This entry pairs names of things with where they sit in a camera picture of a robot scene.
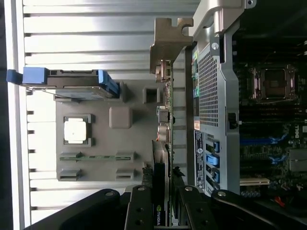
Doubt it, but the silver chipset heatsink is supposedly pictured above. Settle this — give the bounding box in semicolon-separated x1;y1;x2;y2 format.
289;148;307;172

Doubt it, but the green motherboard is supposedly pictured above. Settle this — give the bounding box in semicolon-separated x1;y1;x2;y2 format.
234;45;307;209

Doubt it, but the hard disk with blue caddy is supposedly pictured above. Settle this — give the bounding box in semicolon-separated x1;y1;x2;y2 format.
6;67;121;99

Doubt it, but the grey parts rack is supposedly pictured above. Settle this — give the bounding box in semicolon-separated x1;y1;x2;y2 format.
54;80;168;183

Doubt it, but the white expansion slot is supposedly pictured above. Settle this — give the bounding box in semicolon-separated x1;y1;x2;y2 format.
239;177;270;187

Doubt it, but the small red wire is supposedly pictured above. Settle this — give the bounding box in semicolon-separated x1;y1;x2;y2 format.
273;195;286;208

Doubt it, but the silver metal socket cover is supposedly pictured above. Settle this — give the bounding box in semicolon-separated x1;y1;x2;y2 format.
251;67;295;100

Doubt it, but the open black PC case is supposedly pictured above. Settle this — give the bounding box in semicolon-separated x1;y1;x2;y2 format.
184;0;307;230

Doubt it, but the dark case label sticker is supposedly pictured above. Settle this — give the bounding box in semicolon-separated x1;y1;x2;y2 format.
193;130;205;188

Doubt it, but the green RAM stick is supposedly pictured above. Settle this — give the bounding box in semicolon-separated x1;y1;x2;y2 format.
59;155;134;161

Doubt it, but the CPU socket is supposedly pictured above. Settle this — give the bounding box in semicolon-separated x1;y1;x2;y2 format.
248;64;298;104

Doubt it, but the blue expansion slot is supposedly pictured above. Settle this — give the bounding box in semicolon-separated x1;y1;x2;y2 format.
239;136;288;146

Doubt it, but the silver CPU chip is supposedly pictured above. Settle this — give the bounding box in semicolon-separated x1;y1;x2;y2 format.
64;121;87;142

